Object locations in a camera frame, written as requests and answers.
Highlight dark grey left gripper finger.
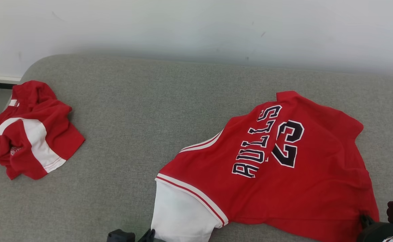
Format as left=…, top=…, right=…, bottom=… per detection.
left=137, top=229, right=156, bottom=242

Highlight red Bulls 23 jersey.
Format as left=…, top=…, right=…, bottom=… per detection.
left=150, top=91, right=380, bottom=242

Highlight red shorts with white stripe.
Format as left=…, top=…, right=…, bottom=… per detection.
left=0, top=80, right=85, bottom=180

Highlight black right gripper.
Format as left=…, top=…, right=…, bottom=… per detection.
left=357, top=214, right=393, bottom=242

